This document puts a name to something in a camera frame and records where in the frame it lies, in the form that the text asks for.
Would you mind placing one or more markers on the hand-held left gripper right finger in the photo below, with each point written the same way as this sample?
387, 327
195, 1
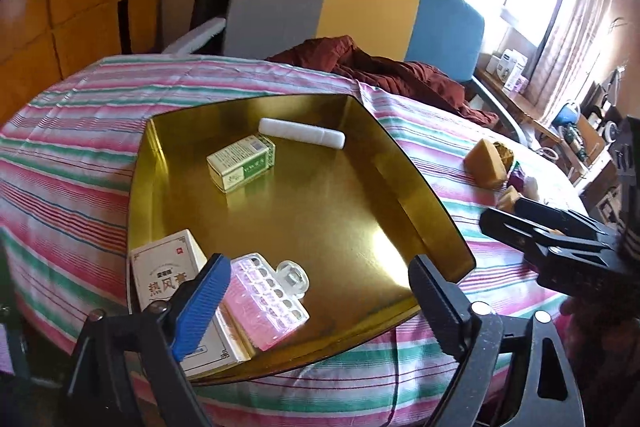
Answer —
432, 302

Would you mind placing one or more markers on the patterned beige curtain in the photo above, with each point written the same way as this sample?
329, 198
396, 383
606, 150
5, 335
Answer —
575, 22

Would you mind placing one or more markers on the white cylindrical tube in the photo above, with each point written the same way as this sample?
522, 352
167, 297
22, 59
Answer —
300, 134

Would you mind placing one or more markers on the dark red clothing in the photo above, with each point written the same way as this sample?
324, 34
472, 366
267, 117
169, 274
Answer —
605, 347

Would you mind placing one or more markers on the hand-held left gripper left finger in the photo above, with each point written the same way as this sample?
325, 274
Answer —
200, 307

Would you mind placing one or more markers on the wooden desk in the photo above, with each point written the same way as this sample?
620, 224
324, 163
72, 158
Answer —
520, 107

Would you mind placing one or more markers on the clear rice snack bag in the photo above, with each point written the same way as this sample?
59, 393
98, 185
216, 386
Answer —
531, 188

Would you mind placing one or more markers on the gold metal tray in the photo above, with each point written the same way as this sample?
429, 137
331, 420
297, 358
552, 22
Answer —
325, 217

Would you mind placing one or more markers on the white carton box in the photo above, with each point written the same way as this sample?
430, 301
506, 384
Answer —
507, 67

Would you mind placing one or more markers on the small tan block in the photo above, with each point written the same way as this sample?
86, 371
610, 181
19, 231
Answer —
510, 199

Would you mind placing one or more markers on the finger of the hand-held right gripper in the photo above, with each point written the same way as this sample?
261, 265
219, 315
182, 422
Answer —
575, 264
560, 219

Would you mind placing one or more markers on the maroon jacket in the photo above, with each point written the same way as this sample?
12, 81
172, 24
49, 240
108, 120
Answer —
400, 82

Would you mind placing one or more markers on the blue round bag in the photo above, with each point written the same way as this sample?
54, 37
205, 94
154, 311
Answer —
569, 114

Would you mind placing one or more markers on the large tan block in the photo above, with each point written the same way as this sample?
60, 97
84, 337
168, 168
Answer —
485, 164

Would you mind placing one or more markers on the clear round jar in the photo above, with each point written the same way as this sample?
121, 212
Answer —
292, 279

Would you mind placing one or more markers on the green and white medicine box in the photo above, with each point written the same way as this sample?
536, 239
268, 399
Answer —
240, 164

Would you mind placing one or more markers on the grey yellow blue chair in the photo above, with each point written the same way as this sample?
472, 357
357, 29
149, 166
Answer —
370, 2

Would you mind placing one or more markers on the yellow snack bag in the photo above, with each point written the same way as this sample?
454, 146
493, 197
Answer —
504, 153

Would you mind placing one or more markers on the striped tablecloth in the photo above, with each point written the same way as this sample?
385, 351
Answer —
75, 147

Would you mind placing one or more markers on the small purple box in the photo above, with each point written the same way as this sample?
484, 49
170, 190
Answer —
522, 84

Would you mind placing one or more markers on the pink pill organizer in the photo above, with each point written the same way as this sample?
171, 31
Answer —
270, 312

